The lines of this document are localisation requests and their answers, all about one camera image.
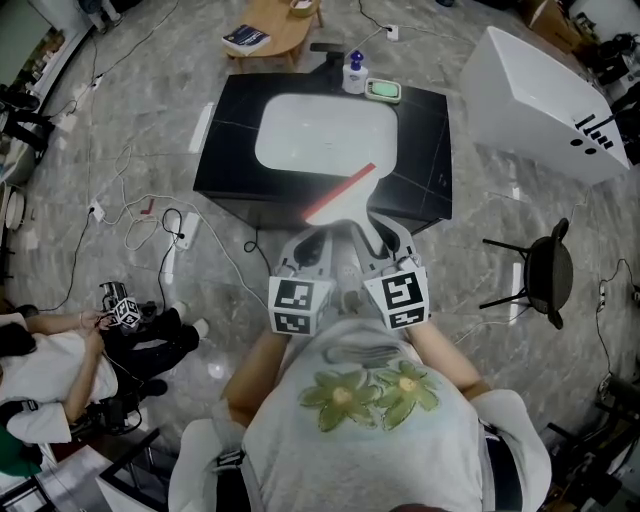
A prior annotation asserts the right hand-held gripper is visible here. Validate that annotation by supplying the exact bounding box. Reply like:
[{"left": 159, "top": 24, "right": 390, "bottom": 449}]
[{"left": 348, "top": 214, "right": 432, "bottom": 332}]

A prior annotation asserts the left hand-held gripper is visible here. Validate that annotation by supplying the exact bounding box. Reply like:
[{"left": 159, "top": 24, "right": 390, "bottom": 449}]
[{"left": 267, "top": 229, "right": 336, "bottom": 336}]

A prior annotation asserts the person's right forearm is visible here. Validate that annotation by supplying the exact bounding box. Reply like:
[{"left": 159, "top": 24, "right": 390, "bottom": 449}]
[{"left": 407, "top": 318, "right": 490, "bottom": 401}]

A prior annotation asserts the person's left forearm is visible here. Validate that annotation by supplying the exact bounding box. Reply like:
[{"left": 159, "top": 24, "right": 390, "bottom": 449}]
[{"left": 221, "top": 328, "right": 292, "bottom": 429}]

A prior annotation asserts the white sink basin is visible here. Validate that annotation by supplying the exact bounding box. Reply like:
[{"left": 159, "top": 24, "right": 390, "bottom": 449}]
[{"left": 253, "top": 93, "right": 400, "bottom": 181}]

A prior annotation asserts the black vanity counter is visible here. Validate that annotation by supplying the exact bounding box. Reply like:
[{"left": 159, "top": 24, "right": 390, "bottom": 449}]
[{"left": 193, "top": 72, "right": 455, "bottom": 236}]

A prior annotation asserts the green soap dish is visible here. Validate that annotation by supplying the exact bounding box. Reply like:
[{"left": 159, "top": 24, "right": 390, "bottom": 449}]
[{"left": 363, "top": 77, "right": 403, "bottom": 106}]

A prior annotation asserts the black stool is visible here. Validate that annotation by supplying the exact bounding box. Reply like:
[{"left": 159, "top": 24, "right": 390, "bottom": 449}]
[{"left": 481, "top": 217, "right": 575, "bottom": 330}]

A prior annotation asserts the white soap pump bottle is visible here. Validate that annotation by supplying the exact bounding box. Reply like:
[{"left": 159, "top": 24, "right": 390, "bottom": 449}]
[{"left": 341, "top": 49, "right": 368, "bottom": 95}]

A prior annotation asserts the black sink faucet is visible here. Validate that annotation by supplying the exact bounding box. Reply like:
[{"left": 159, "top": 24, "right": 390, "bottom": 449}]
[{"left": 309, "top": 42, "right": 346, "bottom": 76}]

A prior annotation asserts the person's white flower T-shirt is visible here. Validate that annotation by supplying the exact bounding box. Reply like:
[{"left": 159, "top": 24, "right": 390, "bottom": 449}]
[{"left": 167, "top": 317, "right": 554, "bottom": 512}]

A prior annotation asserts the white bathtub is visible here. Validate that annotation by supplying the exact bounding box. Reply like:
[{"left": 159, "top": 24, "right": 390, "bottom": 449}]
[{"left": 458, "top": 25, "right": 631, "bottom": 189}]

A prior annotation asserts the blue book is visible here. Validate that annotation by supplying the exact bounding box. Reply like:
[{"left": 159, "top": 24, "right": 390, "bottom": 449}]
[{"left": 221, "top": 24, "right": 273, "bottom": 51}]

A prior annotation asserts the wooden coffee table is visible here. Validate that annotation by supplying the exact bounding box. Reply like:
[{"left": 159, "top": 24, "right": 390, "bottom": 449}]
[{"left": 224, "top": 0, "right": 326, "bottom": 69}]

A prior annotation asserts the black bathtub faucet set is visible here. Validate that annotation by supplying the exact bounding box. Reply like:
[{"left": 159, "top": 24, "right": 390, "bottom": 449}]
[{"left": 573, "top": 113, "right": 615, "bottom": 151}]

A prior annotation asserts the cardboard box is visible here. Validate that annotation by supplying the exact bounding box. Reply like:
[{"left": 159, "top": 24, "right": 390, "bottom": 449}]
[{"left": 517, "top": 0, "right": 584, "bottom": 54}]

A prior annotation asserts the white edged black bin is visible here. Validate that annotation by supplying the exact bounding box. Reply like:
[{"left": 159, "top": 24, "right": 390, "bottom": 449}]
[{"left": 94, "top": 427, "right": 176, "bottom": 512}]

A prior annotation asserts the white round bowl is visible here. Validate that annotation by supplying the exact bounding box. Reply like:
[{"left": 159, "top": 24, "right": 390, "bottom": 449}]
[{"left": 2, "top": 192, "right": 29, "bottom": 231}]

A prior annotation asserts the black looped cable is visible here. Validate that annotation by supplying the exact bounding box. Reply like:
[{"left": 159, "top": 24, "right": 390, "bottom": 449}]
[{"left": 158, "top": 207, "right": 186, "bottom": 301}]

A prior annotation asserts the white floor cable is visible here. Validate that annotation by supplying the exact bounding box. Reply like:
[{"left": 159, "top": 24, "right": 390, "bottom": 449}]
[{"left": 107, "top": 144, "right": 166, "bottom": 251}]

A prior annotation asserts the grey shoulder strap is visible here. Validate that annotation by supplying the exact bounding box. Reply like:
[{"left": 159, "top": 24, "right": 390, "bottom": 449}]
[{"left": 212, "top": 399, "right": 261, "bottom": 512}]

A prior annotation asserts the black shoulder strap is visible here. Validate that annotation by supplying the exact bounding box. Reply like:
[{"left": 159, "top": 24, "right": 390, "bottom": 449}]
[{"left": 479, "top": 419, "right": 524, "bottom": 512}]

